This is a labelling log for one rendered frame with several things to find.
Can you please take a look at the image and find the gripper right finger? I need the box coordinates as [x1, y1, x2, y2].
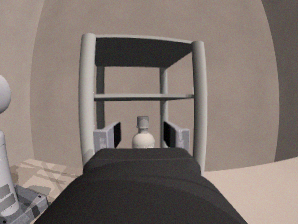
[163, 121, 190, 153]

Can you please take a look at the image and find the grey bottle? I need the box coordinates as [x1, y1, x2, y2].
[132, 116, 155, 148]

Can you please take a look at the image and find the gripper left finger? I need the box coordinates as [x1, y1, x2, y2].
[93, 122, 121, 153]

